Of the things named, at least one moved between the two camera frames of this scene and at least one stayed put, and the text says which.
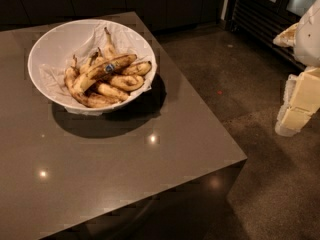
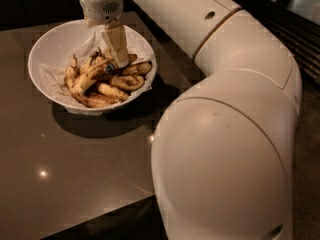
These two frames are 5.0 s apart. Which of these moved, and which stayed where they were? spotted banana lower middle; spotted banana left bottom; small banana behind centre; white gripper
Moved: white gripper
Stayed: small banana behind centre; spotted banana lower middle; spotted banana left bottom
